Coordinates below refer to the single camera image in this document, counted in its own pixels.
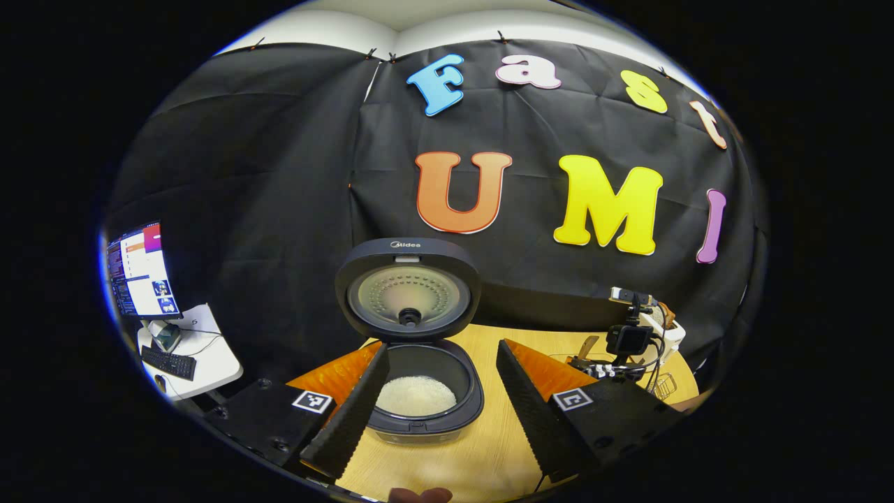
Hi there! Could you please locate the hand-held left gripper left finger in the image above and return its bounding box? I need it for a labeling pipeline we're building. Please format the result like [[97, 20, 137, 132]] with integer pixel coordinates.
[[203, 342, 390, 483]]

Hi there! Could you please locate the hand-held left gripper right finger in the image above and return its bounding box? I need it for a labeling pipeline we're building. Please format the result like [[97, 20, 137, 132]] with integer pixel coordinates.
[[496, 340, 689, 484]]

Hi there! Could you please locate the white rice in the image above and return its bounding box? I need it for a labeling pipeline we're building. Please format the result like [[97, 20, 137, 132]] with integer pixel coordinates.
[[377, 376, 457, 418]]

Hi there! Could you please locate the dark grey rice cooker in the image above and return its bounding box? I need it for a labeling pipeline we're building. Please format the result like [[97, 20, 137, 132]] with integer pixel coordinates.
[[334, 238, 485, 446]]

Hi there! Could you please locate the white toaster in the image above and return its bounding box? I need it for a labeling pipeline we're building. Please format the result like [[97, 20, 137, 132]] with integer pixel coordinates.
[[639, 307, 687, 364]]

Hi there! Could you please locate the white side table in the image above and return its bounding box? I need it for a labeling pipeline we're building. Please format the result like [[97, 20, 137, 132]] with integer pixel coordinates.
[[137, 304, 245, 400]]

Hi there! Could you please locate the black keyboard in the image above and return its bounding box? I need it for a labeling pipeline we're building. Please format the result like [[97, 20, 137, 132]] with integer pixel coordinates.
[[141, 345, 198, 381]]

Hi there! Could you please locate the computer monitor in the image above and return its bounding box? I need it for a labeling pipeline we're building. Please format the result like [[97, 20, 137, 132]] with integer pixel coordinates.
[[105, 221, 184, 320]]

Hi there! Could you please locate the black backdrop cloth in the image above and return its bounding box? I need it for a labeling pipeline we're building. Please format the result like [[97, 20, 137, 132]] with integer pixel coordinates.
[[101, 38, 769, 392]]

